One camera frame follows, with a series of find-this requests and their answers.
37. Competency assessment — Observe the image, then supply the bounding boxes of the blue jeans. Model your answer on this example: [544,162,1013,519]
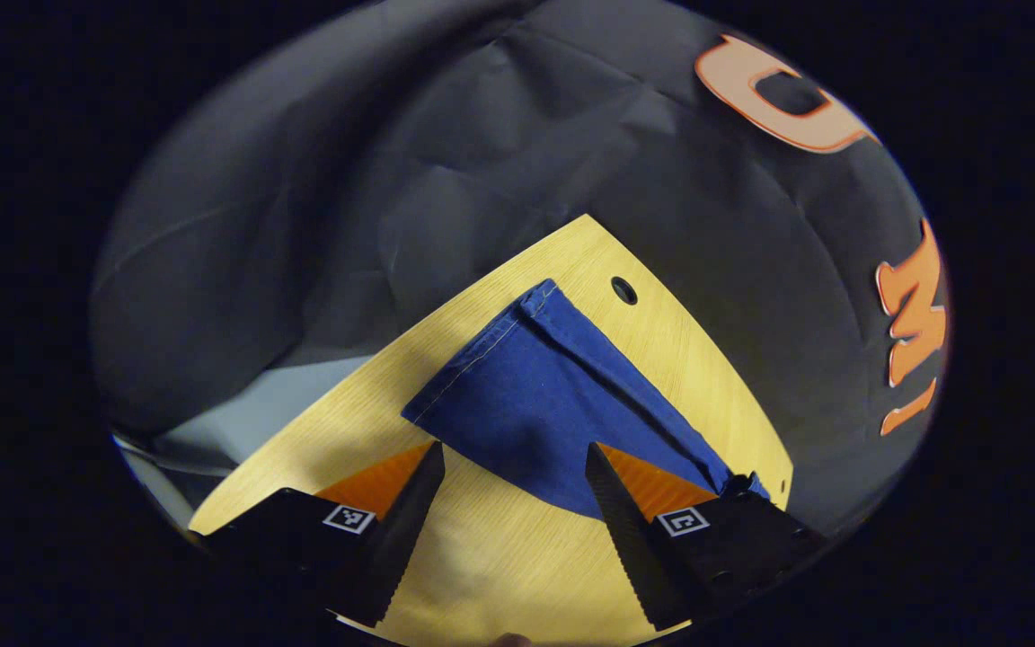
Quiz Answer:
[401,279,772,522]

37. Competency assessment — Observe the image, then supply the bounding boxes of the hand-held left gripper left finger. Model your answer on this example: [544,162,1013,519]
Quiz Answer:
[194,440,446,628]

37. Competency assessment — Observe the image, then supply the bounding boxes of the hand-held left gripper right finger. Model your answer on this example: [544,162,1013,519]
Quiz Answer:
[584,442,828,632]

